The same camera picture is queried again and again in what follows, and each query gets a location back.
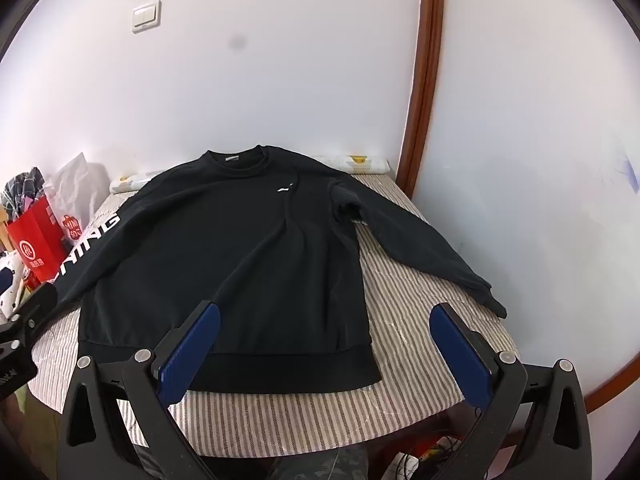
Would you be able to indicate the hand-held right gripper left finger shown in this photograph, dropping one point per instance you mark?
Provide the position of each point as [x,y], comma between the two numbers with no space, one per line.
[192,350]

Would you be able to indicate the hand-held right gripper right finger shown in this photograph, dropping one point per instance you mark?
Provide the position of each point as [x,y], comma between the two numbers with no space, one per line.
[457,355]

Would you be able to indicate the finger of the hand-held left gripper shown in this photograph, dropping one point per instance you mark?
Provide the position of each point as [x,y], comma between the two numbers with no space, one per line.
[37,305]

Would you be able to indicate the black sweatshirt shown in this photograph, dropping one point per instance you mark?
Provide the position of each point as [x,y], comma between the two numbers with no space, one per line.
[225,260]

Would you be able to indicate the white spotted cloth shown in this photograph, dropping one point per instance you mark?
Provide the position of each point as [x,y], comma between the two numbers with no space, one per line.
[10,285]

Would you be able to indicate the striped quilted mattress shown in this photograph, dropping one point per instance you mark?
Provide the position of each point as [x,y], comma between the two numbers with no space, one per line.
[400,350]

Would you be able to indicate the red paper bag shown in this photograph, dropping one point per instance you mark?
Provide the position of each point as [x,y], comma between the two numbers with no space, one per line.
[37,245]

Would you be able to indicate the plaid cloth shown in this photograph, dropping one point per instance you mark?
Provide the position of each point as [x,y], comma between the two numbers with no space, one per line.
[22,190]

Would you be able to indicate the white plastic bag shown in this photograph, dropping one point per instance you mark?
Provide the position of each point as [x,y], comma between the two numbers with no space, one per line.
[80,185]

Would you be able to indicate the wooden baseboard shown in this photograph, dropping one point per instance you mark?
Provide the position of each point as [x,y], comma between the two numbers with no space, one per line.
[607,390]

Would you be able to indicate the person's camouflage trouser leg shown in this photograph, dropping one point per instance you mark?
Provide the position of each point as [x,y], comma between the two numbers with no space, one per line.
[345,465]

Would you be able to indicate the white printed rolled bedding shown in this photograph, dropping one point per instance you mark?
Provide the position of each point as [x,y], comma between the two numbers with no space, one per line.
[360,162]

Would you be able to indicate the wooden door frame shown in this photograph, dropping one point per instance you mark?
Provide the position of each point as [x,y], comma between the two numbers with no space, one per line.
[425,60]

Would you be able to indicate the white light switch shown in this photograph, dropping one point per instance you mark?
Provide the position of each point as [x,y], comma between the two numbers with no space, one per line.
[146,17]

